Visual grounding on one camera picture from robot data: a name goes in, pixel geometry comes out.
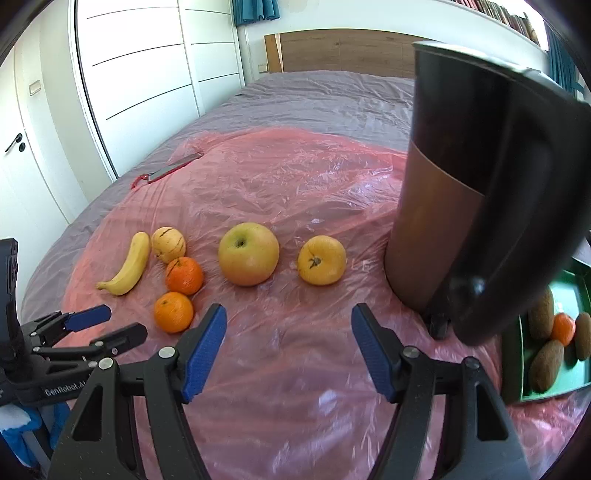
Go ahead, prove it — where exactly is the orange tangerine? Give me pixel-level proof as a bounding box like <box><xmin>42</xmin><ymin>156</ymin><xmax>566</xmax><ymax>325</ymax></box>
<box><xmin>551</xmin><ymin>313</ymin><xmax>577</xmax><ymax>348</ymax></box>
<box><xmin>165</xmin><ymin>257</ymin><xmax>204</xmax><ymax>296</ymax></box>
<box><xmin>154</xmin><ymin>292</ymin><xmax>195</xmax><ymax>334</ymax></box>

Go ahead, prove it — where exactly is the pink plastic sheet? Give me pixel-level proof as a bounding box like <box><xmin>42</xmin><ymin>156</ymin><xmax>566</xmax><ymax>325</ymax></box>
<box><xmin>55</xmin><ymin>127</ymin><xmax>591</xmax><ymax>480</ymax></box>

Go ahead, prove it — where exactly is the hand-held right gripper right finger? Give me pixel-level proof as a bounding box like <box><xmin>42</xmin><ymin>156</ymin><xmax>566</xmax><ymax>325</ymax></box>
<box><xmin>351</xmin><ymin>303</ymin><xmax>532</xmax><ymax>480</ymax></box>

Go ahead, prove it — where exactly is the black and brown kettle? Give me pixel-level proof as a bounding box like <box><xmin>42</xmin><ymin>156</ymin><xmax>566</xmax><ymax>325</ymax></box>
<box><xmin>383</xmin><ymin>41</ymin><xmax>591</xmax><ymax>347</ymax></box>

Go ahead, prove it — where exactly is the striped yellow melon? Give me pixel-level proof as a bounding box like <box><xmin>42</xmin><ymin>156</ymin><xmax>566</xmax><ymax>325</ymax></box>
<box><xmin>151</xmin><ymin>226</ymin><xmax>187</xmax><ymax>264</ymax></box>

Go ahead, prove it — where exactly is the wooden headboard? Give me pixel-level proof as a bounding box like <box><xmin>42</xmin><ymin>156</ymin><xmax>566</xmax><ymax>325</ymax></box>
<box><xmin>264</xmin><ymin>28</ymin><xmax>419</xmax><ymax>79</ymax></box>

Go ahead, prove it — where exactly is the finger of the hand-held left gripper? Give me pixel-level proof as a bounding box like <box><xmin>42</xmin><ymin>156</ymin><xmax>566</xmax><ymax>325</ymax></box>
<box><xmin>32</xmin><ymin>322</ymin><xmax>148</xmax><ymax>370</ymax></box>
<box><xmin>25</xmin><ymin>305</ymin><xmax>112</xmax><ymax>352</ymax></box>

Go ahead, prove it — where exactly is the yellow citrus fruit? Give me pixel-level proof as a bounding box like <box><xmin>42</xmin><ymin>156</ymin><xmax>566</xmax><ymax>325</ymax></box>
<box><xmin>297</xmin><ymin>235</ymin><xmax>347</xmax><ymax>286</ymax></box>

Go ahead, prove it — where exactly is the white door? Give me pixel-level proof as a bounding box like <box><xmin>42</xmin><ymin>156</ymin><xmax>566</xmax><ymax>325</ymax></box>
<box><xmin>0</xmin><ymin>44</ymin><xmax>88</xmax><ymax>296</ymax></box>

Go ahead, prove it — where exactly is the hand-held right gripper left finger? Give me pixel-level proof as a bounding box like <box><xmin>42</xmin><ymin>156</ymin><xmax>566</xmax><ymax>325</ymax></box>
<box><xmin>48</xmin><ymin>303</ymin><xmax>228</xmax><ymax>480</ymax></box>

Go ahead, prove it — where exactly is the yellow banana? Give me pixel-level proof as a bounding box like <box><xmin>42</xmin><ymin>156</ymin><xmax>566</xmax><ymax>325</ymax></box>
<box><xmin>96</xmin><ymin>232</ymin><xmax>151</xmax><ymax>296</ymax></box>

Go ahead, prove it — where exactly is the row of books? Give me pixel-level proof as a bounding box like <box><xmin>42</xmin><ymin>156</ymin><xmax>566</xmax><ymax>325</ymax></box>
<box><xmin>452</xmin><ymin>0</ymin><xmax>541</xmax><ymax>47</ymax></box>

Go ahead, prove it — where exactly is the green tray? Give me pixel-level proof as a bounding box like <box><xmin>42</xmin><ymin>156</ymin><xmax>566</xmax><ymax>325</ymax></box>
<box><xmin>501</xmin><ymin>258</ymin><xmax>591</xmax><ymax>407</ymax></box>

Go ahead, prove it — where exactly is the person's blue clothing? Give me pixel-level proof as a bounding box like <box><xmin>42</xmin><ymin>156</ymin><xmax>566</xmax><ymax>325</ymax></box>
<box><xmin>0</xmin><ymin>401</ymin><xmax>70</xmax><ymax>467</ymax></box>

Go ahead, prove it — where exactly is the yellow-green apple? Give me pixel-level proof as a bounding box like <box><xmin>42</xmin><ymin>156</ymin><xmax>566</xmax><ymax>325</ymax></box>
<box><xmin>218</xmin><ymin>222</ymin><xmax>280</xmax><ymax>287</ymax></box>

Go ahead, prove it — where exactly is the phone in red case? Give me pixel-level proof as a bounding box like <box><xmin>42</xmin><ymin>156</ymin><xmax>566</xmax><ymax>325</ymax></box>
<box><xmin>148</xmin><ymin>152</ymin><xmax>204</xmax><ymax>183</ymax></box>

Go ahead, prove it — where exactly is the brown kiwi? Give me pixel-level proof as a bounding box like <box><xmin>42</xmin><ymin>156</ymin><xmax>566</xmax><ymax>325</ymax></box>
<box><xmin>527</xmin><ymin>286</ymin><xmax>556</xmax><ymax>341</ymax></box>
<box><xmin>574</xmin><ymin>312</ymin><xmax>591</xmax><ymax>362</ymax></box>
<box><xmin>529</xmin><ymin>340</ymin><xmax>565</xmax><ymax>393</ymax></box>

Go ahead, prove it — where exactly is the teal curtain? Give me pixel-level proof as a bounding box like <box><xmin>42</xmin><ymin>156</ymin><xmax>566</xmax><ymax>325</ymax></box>
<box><xmin>231</xmin><ymin>0</ymin><xmax>280</xmax><ymax>26</ymax></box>
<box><xmin>547</xmin><ymin>23</ymin><xmax>585</xmax><ymax>100</ymax></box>

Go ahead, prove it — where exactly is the white wardrobe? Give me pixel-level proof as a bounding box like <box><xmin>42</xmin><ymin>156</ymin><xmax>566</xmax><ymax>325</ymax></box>
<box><xmin>69</xmin><ymin>0</ymin><xmax>245</xmax><ymax>183</ymax></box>

